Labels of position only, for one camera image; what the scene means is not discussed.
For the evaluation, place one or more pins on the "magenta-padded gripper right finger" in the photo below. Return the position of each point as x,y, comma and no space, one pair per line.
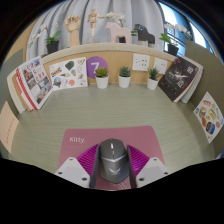
151,171

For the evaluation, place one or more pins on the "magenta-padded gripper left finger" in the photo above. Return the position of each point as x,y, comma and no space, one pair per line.
71,171

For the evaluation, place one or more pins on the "dark grey computer mouse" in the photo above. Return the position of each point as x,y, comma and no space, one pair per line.
113,161

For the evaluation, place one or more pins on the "maroon pink mouse pad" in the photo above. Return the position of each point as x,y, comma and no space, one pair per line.
90,136

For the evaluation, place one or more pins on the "colourful sticker card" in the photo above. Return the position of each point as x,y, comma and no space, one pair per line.
209,116

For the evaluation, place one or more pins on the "brown kraft book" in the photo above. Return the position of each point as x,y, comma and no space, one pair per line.
20,93

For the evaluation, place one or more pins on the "black cover book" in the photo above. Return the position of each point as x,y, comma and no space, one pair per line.
178,78

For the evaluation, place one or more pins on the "red spined photo book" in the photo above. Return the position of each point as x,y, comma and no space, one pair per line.
35,81

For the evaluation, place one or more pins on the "white sticker sheet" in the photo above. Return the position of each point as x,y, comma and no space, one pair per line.
68,74

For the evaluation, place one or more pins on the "thick white book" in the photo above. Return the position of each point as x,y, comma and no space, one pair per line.
13,91

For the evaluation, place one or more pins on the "purple round number sign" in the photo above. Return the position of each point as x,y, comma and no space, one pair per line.
93,64

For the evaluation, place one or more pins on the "green desk divider panel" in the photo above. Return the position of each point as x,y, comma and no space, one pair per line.
8,63
208,66

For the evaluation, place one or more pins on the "light wood desk shelf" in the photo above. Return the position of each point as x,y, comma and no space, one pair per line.
116,50

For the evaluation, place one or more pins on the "black horse figurine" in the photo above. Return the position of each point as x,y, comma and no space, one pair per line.
143,35

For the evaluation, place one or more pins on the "wooden hand model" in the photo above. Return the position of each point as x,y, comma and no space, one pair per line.
74,33

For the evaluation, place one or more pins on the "pink horse figurine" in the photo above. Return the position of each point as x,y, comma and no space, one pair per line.
116,33

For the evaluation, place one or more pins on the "dark framed window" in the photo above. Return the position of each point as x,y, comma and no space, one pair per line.
196,33

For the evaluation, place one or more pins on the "light grey curtain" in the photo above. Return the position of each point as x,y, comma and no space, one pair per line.
140,13

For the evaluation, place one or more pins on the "white wall socket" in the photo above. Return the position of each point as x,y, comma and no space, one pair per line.
141,62
160,65

